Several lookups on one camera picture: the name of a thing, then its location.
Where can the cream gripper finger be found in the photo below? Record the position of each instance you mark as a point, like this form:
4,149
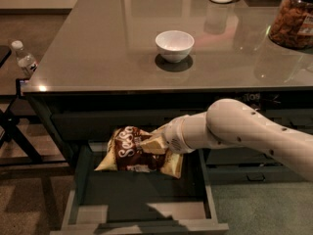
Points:
154,145
158,130

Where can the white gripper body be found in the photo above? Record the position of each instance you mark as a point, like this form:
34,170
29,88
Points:
173,135

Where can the brown SenSal chip bag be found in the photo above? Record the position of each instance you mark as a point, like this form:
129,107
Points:
125,153

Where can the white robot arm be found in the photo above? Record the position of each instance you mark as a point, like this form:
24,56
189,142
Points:
229,123

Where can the grey middle right drawer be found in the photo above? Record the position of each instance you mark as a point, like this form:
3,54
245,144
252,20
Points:
236,156

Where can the open grey middle drawer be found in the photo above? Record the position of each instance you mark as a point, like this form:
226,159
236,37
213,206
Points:
132,203

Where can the grey bottom right drawer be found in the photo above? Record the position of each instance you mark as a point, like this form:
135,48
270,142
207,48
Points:
253,174

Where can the grey top left drawer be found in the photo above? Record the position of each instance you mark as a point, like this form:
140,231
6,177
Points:
99,126

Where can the dark snack bag in drawer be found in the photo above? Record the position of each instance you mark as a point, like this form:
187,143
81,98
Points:
262,101

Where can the grey top right drawer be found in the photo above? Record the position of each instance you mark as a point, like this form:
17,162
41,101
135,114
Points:
299,119

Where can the grey kitchen island cabinet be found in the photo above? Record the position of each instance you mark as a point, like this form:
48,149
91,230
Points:
104,58

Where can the white ceramic bowl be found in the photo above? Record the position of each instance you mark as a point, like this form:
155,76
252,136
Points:
174,45

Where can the clear plastic water bottle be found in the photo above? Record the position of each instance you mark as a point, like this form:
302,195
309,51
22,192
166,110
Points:
25,60

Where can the black folding side table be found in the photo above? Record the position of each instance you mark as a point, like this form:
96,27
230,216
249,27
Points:
19,108

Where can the clear jar of nuts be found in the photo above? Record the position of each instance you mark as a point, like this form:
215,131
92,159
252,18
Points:
293,25

